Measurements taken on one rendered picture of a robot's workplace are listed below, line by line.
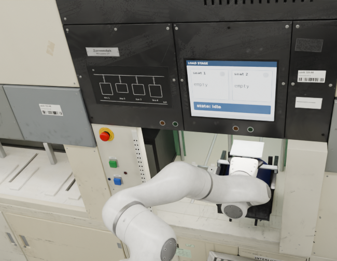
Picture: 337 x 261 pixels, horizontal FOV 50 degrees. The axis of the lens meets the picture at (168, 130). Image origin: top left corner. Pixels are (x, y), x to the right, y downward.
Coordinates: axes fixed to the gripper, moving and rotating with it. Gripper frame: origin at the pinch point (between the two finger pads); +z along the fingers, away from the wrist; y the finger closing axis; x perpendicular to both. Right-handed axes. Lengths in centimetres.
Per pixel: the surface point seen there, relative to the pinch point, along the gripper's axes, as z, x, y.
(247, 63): -10.0, 42.3, 1.0
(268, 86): -9.9, 34.8, 7.6
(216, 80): -10.0, 36.5, -8.7
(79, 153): -10, -1, -71
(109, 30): -10, 53, -44
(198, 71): -10.1, 39.4, -14.4
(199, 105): -10.0, 26.3, -15.1
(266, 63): -10.0, 42.5, 6.8
